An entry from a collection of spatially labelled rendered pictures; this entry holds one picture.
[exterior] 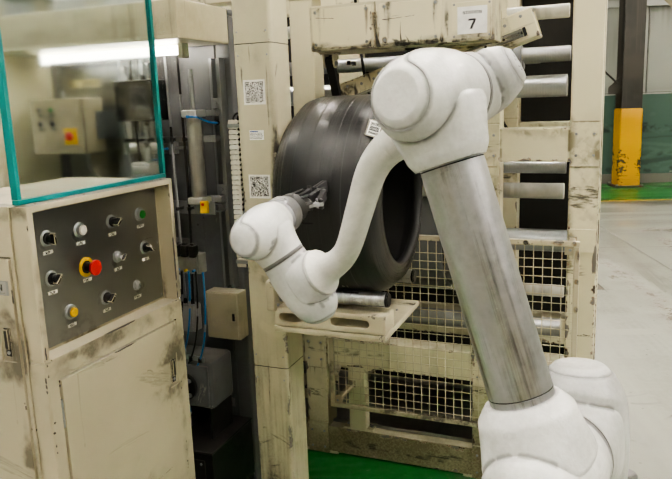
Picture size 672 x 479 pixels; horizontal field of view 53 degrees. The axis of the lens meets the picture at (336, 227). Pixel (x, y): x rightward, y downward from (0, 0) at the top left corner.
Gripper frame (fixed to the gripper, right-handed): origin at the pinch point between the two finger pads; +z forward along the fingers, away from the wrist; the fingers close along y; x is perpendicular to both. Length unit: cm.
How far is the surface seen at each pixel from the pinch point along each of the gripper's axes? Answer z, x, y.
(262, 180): 24.3, 4.5, 30.2
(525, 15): 70, -37, -44
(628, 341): 238, 159, -85
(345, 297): 12.1, 36.4, 0.6
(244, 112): 27.3, -16.4, 35.3
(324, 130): 13.3, -13.0, 3.0
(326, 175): 5.0, -2.4, 0.0
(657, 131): 1017, 186, -139
